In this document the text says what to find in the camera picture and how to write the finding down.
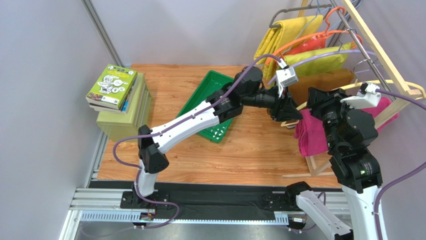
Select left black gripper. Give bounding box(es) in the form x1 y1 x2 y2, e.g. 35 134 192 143
241 83 304 124

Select pink trousers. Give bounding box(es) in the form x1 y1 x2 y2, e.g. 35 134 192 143
294 97 400 157

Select cream yellow hanger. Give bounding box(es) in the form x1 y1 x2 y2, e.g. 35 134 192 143
280 80 426 129

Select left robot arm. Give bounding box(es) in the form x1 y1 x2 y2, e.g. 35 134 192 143
133 66 303 199

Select brown trousers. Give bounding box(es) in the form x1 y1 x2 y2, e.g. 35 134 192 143
288 68 355 105

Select lime green trousers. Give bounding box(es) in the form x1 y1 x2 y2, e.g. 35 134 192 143
283 42 355 77

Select lilac hanger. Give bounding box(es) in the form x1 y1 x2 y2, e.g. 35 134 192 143
268 49 378 85

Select red orange trousers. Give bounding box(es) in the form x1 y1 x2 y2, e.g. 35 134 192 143
283 36 327 56

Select orange hanger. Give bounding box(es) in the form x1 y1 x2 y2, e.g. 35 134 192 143
272 6 351 57

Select yellow trousers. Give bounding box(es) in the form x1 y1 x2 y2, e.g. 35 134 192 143
253 14 324 81

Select grey hanger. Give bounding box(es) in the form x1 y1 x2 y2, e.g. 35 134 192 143
268 2 334 30

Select green plastic tray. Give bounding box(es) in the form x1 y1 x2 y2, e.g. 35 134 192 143
175 69 238 144

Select wooden clothes rack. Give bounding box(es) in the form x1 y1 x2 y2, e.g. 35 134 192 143
269 0 426 179

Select black base mat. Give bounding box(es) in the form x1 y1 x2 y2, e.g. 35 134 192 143
90 181 301 221

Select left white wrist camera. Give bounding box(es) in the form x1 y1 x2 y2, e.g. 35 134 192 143
275 58 299 98

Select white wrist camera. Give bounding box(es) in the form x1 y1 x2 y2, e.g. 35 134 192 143
340 83 382 110
275 58 299 98

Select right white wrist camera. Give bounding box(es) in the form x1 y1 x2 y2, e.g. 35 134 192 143
340 83 382 110

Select metal hanging rail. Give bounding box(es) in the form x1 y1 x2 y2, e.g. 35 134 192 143
329 0 405 91

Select aluminium corner post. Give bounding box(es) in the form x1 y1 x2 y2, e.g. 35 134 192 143
81 0 125 67

